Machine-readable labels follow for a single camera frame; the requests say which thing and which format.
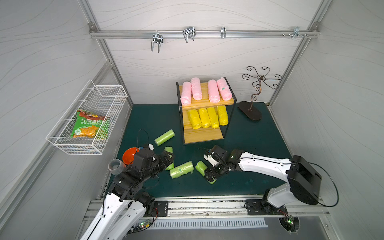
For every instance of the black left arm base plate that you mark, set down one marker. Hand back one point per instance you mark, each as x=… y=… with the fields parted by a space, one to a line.
x=157 y=209

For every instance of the metal hook right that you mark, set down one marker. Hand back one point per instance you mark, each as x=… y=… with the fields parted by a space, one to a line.
x=295 y=34

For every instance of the green snack bag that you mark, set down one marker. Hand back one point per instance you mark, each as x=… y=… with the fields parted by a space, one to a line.
x=90 y=125

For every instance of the pink trash bag roll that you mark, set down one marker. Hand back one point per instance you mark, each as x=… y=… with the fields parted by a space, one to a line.
x=224 y=89
x=186 y=94
x=196 y=89
x=213 y=92

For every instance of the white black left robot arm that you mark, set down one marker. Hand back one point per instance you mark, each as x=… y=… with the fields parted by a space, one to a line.
x=126 y=202

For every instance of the orange plastic bowl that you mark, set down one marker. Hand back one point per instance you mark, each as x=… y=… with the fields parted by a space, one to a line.
x=128 y=156

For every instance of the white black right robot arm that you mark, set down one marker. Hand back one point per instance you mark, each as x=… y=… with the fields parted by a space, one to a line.
x=301 y=181

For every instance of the green trash bag roll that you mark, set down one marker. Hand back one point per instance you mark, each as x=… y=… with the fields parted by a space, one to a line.
x=200 y=167
x=164 y=137
x=169 y=150
x=181 y=170

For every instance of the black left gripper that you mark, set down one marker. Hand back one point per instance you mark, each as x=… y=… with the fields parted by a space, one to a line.
x=165 y=159

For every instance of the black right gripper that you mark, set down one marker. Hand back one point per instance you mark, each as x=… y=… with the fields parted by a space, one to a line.
x=214 y=167

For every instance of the metal double hook middle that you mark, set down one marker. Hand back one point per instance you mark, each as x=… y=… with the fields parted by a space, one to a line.
x=189 y=34

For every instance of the yellow trash bag roll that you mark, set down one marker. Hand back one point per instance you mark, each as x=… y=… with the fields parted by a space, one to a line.
x=205 y=119
x=194 y=118
x=213 y=117
x=223 y=115

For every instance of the small metal hook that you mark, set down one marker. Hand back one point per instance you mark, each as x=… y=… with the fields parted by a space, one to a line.
x=223 y=32

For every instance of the black metal jewelry stand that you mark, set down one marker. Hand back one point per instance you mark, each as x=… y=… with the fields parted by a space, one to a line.
x=248 y=108

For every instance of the metal double hook left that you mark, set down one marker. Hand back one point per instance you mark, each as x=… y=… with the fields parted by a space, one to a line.
x=157 y=40

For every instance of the metal double hook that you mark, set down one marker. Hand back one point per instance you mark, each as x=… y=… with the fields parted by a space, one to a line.
x=157 y=40
x=189 y=34

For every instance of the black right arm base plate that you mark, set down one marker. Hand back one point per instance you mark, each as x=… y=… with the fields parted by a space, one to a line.
x=258 y=207

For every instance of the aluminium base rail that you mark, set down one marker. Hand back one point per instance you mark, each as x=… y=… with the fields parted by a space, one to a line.
x=228 y=207

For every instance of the white vent strip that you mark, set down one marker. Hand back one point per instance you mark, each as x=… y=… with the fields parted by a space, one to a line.
x=208 y=224

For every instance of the white wire basket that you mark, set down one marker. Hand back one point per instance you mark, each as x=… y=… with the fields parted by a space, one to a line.
x=104 y=100

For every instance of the aluminium top rail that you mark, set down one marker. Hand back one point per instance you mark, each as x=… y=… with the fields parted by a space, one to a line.
x=201 y=34

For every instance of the three-tier wooden shelf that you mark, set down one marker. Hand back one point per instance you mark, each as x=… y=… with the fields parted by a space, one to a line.
x=191 y=136

